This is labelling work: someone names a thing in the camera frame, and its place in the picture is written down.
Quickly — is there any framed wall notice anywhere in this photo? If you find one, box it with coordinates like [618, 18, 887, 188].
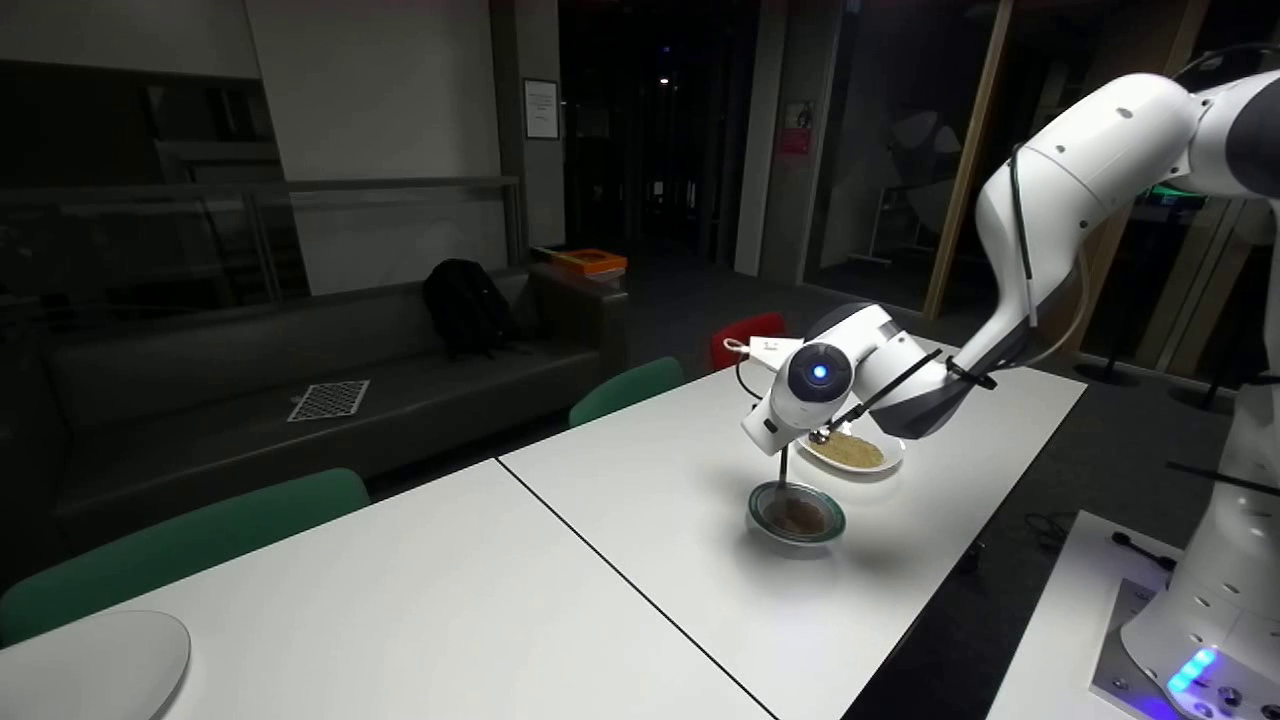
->
[525, 79, 558, 141]

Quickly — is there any red chair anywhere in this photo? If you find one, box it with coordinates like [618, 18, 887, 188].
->
[709, 311, 788, 368]

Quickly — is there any paper on sofa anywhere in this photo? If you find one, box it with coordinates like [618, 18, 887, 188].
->
[288, 381, 368, 425]

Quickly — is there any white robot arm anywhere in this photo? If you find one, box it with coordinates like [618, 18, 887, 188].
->
[744, 72, 1280, 454]

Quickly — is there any white plate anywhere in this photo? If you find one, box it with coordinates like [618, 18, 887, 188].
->
[0, 606, 193, 720]

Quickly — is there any orange lidded bin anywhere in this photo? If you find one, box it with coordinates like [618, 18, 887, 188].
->
[537, 249, 629, 278]

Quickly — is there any dark grey sofa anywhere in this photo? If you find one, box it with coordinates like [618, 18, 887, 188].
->
[0, 267, 629, 544]

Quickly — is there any black backpack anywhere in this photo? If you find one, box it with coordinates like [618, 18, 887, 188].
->
[423, 261, 510, 350]

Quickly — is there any black dumbbell shaped tool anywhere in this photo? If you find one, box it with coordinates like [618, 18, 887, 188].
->
[1111, 530, 1177, 571]

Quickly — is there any green chair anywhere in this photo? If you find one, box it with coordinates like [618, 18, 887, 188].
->
[566, 354, 686, 425]
[0, 467, 368, 643]

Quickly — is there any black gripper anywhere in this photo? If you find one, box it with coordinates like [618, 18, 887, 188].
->
[741, 395, 836, 454]

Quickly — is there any white oval bowl with grains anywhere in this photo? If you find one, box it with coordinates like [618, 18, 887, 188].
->
[800, 430, 904, 481]

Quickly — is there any green rimmed round bowl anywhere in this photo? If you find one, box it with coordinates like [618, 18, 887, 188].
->
[749, 481, 849, 546]

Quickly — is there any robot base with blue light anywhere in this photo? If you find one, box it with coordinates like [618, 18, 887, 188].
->
[1121, 402, 1280, 720]

